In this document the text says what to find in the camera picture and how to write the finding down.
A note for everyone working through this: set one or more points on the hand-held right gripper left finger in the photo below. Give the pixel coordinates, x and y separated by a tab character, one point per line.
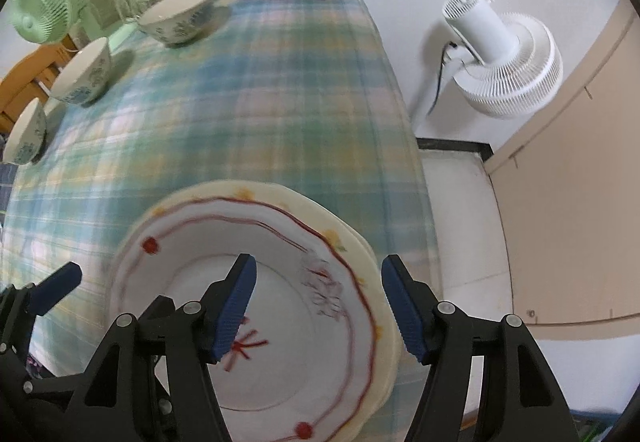
232	307

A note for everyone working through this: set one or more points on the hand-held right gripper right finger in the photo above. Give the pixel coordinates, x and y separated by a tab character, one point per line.
405	312

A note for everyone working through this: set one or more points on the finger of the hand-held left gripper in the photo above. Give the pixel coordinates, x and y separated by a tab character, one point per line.
157	309
57	287

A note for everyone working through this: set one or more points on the large yellow floral plate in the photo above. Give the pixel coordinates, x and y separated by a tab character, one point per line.
390	337

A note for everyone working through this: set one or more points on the white plate with red pattern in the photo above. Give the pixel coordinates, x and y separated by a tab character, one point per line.
300	347

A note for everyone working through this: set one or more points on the floral ceramic bowl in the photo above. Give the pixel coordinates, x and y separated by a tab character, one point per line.
82	72
27	132
177	17

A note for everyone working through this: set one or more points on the beige door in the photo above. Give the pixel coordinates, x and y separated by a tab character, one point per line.
575	197

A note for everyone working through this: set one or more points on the plaid tablecloth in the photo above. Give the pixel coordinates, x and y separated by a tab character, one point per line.
250	97

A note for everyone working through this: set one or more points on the wooden chair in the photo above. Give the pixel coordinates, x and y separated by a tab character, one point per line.
25	77

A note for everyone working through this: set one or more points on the white standing fan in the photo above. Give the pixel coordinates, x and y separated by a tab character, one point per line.
505	57

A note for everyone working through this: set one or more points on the green desk fan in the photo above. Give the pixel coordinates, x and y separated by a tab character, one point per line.
37	7

